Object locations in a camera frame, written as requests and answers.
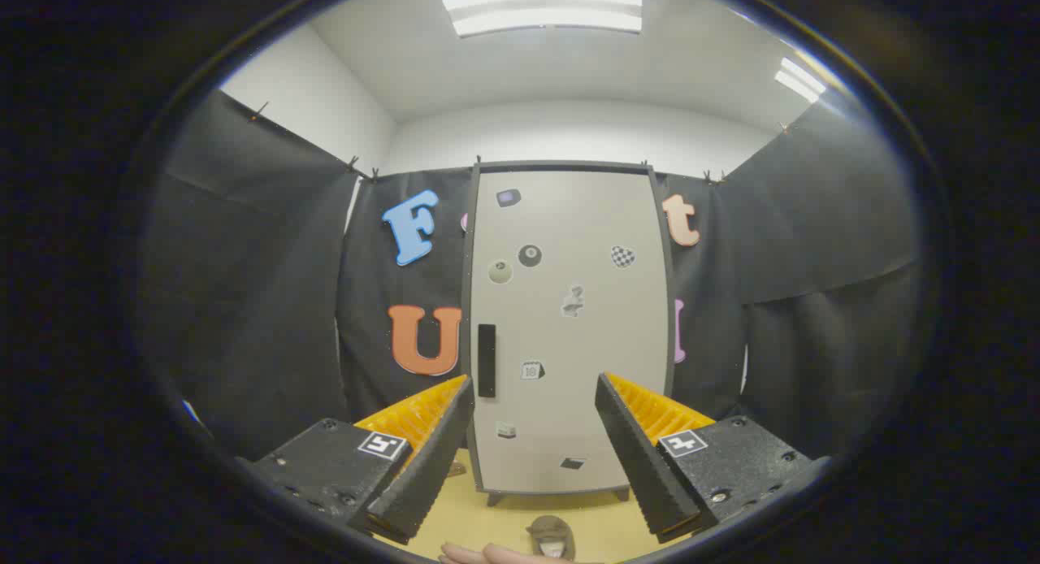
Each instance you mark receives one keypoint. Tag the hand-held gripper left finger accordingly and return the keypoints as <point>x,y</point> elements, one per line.
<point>435,458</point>

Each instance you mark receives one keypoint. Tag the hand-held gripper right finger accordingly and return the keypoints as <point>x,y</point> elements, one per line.
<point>642,466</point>

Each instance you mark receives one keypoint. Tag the brown fuzzy shoe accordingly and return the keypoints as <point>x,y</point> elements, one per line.
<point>551,531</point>

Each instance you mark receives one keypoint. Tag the grey shoe cabinet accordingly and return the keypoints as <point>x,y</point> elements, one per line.
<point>466,304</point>

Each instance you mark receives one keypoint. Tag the black backdrop cloth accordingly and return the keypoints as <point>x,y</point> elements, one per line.
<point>244,304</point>

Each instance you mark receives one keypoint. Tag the small ceiling light panel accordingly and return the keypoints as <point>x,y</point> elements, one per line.
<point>800,80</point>

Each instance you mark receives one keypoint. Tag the large ceiling light panel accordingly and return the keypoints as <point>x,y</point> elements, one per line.
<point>543,10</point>

